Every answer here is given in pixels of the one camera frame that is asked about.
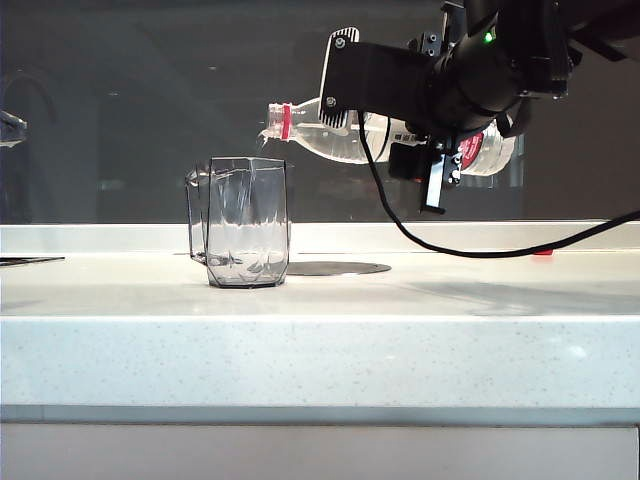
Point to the red plastic bottle cap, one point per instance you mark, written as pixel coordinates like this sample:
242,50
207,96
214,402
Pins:
545,253

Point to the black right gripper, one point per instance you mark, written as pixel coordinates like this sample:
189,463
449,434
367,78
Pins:
475,90

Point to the round dark metal countertop disc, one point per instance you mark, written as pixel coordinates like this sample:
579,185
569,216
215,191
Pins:
340,269

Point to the grey cabinet front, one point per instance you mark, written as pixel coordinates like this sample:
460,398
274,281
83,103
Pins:
320,455

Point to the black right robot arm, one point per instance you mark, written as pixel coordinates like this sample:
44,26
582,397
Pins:
540,30

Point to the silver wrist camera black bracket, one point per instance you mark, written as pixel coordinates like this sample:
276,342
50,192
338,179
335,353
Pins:
375,75

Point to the clear water bottle red label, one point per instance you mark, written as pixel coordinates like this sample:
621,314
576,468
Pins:
300,131

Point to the flat black cooktop panel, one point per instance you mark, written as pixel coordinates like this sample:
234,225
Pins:
25,261

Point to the clear faceted glass mug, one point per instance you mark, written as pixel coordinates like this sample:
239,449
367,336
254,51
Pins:
247,225

